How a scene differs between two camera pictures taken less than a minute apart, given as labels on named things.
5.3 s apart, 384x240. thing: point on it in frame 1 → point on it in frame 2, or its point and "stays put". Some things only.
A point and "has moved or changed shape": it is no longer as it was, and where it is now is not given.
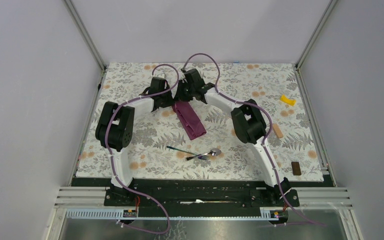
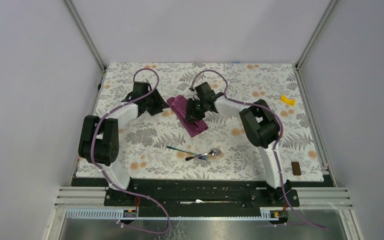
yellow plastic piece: (290, 102) stays put
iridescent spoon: (214, 152) stays put
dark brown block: (296, 170) stays put
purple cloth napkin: (190, 120) has moved or changed shape
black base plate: (200, 197) stays put
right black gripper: (179, 96) → (191, 115)
